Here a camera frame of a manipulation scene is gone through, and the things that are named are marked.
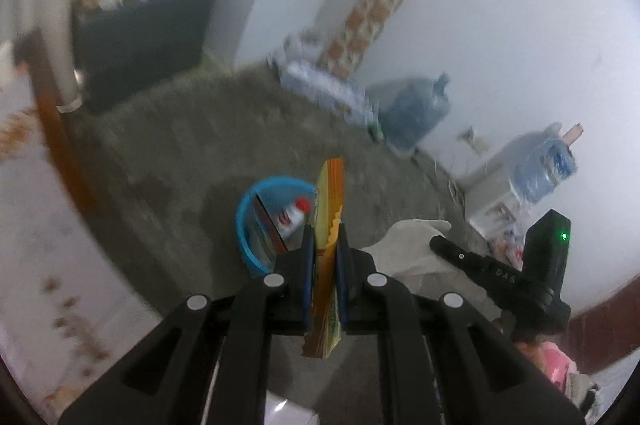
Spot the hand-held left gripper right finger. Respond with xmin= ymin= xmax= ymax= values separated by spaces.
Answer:
xmin=335 ymin=222 xmax=586 ymax=425

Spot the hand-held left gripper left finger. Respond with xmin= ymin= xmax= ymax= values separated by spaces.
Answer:
xmin=59 ymin=225 xmax=317 ymax=425

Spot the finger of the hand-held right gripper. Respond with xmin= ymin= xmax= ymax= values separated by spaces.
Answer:
xmin=429 ymin=236 xmax=488 ymax=281

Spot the white bottle with red cap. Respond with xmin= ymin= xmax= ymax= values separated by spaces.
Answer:
xmin=274 ymin=199 xmax=312 ymax=238

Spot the blue plastic basket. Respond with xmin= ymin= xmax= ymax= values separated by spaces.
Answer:
xmin=236 ymin=176 xmax=321 ymax=278

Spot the yellow snack packet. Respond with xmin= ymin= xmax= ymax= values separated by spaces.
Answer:
xmin=301 ymin=157 xmax=346 ymax=360

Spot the person's right hand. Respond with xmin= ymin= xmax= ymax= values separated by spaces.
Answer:
xmin=360 ymin=219 xmax=502 ymax=321

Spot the dark brown wooden furniture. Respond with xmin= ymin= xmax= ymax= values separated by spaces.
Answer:
xmin=570 ymin=275 xmax=640 ymax=376

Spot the pink fabric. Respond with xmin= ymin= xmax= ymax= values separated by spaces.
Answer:
xmin=520 ymin=340 xmax=581 ymax=386

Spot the blue water jug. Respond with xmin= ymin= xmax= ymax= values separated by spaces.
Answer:
xmin=510 ymin=122 xmax=578 ymax=204
xmin=377 ymin=72 xmax=452 ymax=153

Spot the white plastic bag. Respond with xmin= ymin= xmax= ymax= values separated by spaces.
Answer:
xmin=267 ymin=32 xmax=326 ymax=66

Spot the tile patterned roll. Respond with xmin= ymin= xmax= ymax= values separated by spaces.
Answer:
xmin=320 ymin=0 xmax=418 ymax=78

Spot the grey cabinet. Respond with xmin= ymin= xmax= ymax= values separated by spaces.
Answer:
xmin=72 ymin=0 xmax=218 ymax=113

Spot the brown wooden table edge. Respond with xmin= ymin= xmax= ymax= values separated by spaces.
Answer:
xmin=22 ymin=27 xmax=98 ymax=216

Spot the wall socket with plug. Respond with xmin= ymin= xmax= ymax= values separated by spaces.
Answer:
xmin=457 ymin=127 xmax=493 ymax=156

